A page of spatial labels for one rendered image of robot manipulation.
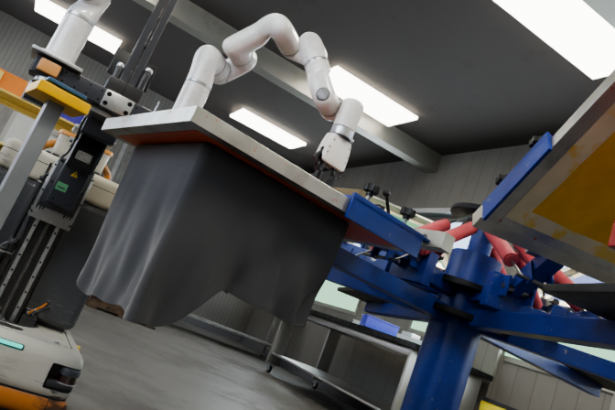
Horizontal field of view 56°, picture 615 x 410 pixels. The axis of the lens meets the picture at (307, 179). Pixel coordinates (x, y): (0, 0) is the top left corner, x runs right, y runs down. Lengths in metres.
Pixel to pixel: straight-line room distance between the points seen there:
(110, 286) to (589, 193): 1.23
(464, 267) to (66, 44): 1.61
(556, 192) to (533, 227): 0.14
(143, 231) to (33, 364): 0.92
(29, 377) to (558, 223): 1.74
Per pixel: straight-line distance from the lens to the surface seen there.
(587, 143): 1.56
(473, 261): 2.31
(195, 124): 1.26
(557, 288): 1.46
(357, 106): 1.86
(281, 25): 2.06
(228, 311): 10.87
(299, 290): 1.53
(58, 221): 2.42
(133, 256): 1.44
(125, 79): 2.08
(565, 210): 1.70
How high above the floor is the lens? 0.64
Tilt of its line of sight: 14 degrees up
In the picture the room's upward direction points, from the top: 22 degrees clockwise
